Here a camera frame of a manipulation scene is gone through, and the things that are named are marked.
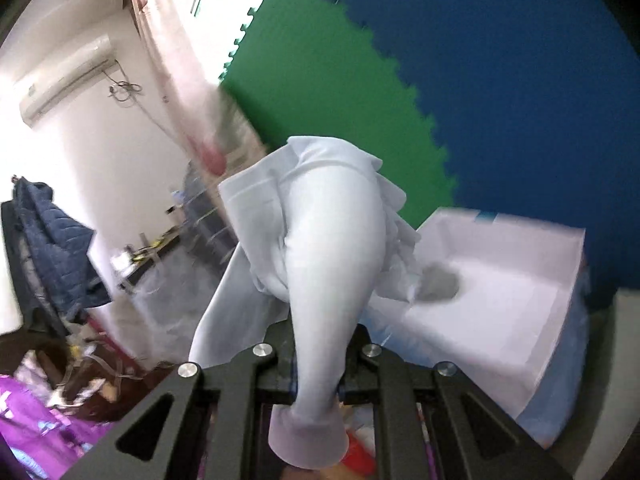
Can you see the blue quilted jacket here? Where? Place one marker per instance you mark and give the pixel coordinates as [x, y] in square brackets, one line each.
[45, 240]

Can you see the blue foam mat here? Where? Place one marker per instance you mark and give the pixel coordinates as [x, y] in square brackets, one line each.
[500, 85]

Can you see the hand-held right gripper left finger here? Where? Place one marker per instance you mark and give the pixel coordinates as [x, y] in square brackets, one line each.
[280, 370]

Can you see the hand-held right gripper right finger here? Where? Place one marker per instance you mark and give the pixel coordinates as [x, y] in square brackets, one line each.
[360, 370]

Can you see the clear plastic sheet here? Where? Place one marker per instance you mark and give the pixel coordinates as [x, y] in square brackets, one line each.
[165, 300]

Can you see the grey patterned sock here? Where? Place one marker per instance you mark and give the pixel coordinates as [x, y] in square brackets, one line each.
[440, 282]

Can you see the white cardboard box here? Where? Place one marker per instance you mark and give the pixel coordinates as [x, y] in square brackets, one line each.
[500, 310]

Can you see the light blue long underwear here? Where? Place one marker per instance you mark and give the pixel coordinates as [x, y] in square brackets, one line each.
[325, 260]

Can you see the green foam mat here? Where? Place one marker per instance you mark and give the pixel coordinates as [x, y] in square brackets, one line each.
[320, 85]

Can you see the beige leaf print curtain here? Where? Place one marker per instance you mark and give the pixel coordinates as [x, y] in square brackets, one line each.
[175, 60]

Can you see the white air conditioner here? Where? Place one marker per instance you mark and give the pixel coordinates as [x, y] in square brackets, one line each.
[65, 80]

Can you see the purple printed blanket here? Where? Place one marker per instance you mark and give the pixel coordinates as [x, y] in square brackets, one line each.
[30, 425]

